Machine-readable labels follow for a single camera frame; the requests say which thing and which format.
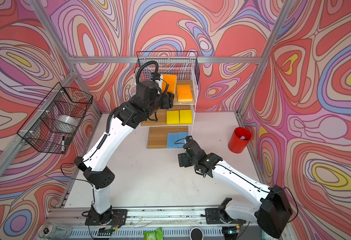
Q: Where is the blue sponge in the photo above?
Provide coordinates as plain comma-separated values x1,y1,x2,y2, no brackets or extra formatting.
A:
167,133,179,149
175,132,189,148

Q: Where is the orange sponge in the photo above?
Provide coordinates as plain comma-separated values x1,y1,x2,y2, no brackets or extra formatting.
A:
176,84,193,103
162,75,177,94

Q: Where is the yellow sponge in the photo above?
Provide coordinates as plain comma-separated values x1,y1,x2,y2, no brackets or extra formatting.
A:
167,111,179,125
179,110,193,125

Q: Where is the white wire wooden shelf rack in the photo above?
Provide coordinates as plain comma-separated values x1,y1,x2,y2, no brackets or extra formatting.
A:
140,66,199,149

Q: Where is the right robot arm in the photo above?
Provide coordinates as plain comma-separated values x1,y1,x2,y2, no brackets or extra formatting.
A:
178,136,293,239

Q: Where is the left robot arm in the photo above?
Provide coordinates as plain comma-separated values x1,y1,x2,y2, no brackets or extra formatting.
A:
75,77,175,226

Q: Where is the red plastic cup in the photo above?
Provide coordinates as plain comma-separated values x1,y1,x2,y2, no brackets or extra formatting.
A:
228,127,252,154

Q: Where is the black round speaker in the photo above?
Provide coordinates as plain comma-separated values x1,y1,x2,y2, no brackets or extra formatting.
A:
189,228,204,240

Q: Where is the green wipes packet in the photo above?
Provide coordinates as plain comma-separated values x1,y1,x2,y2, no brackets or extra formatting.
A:
143,228,164,240

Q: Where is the black marker in basket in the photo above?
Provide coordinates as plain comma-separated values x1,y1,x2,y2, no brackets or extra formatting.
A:
61,136,66,154

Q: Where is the silver drink can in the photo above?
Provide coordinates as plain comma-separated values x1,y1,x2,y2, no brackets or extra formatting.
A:
38,223,72,240

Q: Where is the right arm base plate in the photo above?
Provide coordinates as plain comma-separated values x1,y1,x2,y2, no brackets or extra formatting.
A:
200,208,237,225

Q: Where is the black wire basket left wall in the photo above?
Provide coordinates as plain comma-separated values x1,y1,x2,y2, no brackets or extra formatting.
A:
17,83,93,154

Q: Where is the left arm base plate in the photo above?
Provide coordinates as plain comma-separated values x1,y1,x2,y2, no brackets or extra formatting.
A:
83,208,128,227

